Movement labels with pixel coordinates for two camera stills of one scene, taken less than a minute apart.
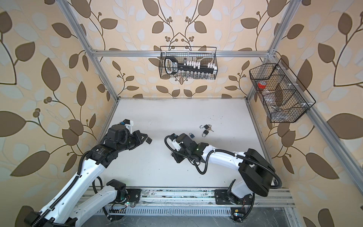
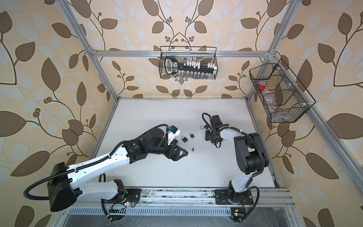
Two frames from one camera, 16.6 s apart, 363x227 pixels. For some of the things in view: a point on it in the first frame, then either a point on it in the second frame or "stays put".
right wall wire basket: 285,99 stays put
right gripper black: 175,153 -> 208,136
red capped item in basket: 262,84 stays put
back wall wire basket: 188,62 stays put
